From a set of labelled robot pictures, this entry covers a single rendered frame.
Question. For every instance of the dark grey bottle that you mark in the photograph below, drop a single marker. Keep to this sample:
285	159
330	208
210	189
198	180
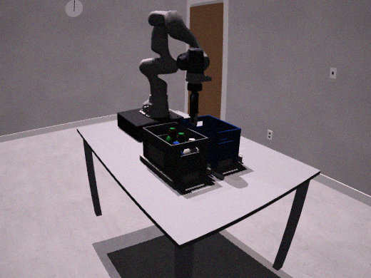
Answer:
190	150

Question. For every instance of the dark bottle with green cap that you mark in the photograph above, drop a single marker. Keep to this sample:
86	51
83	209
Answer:
181	138
172	137

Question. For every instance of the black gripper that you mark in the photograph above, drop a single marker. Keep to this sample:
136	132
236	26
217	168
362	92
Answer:
194	88

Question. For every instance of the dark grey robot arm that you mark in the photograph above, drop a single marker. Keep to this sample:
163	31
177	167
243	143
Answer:
191	61

